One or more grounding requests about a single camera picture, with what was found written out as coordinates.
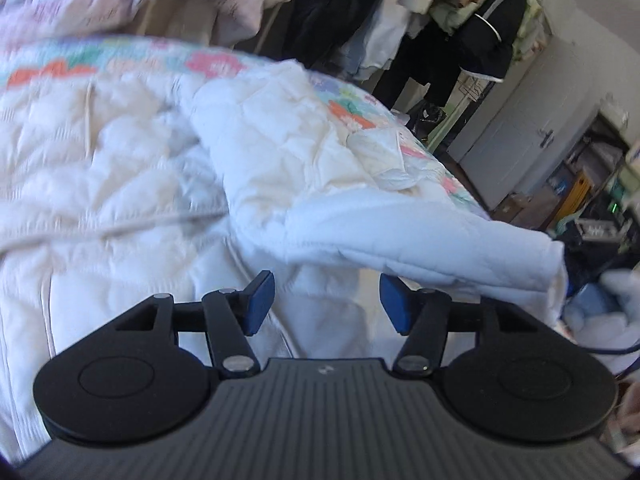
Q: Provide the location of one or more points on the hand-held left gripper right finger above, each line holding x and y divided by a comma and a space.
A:
395, 304

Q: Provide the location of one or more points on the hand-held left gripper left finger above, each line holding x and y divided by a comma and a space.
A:
259, 302

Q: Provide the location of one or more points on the white quilted jacket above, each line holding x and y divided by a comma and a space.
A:
175, 175

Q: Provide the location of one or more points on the white hanging clothes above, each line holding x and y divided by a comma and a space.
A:
385, 40

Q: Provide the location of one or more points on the light blue plush cloth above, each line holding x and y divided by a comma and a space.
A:
612, 310

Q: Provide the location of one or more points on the white door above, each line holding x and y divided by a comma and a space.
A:
530, 120

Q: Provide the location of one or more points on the cluttered shelf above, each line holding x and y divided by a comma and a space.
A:
600, 190

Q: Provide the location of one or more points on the floral bed sheet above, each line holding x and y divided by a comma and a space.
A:
150, 57

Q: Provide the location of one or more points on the black jacket with white piping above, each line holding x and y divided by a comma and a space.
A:
480, 35

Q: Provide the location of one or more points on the dark hanging garment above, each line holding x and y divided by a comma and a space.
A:
325, 15

